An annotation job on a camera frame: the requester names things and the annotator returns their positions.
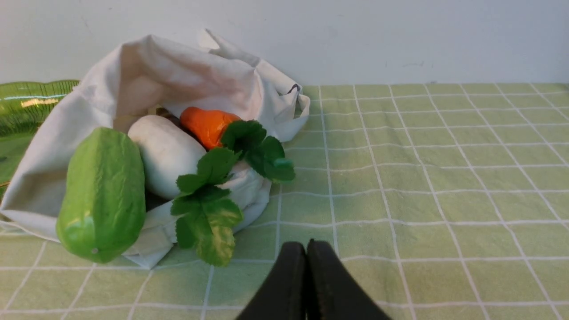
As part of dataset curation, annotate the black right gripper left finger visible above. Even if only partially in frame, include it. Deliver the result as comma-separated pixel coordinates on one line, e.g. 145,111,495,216
236,242,308,320

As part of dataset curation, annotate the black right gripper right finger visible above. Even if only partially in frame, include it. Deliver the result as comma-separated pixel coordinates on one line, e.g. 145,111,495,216
306,239,390,320

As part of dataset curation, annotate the green cucumber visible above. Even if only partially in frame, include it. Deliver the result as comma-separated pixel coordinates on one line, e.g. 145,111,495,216
56,127,146,264

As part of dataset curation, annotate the white cloth bag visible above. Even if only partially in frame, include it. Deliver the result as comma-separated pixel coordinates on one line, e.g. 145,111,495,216
1,30,310,268

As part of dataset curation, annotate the green checkered tablecloth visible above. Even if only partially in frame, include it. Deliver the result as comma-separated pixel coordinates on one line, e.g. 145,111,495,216
1,83,569,320

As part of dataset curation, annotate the white radish with leaves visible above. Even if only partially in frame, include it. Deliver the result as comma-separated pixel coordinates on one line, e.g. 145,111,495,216
128,115,244,267

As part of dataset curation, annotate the orange carrot with leaves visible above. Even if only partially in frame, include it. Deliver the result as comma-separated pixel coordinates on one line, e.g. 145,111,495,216
180,107,296,183

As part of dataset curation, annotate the green glass plate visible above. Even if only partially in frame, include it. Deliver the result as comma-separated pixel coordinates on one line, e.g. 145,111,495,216
0,80,79,195

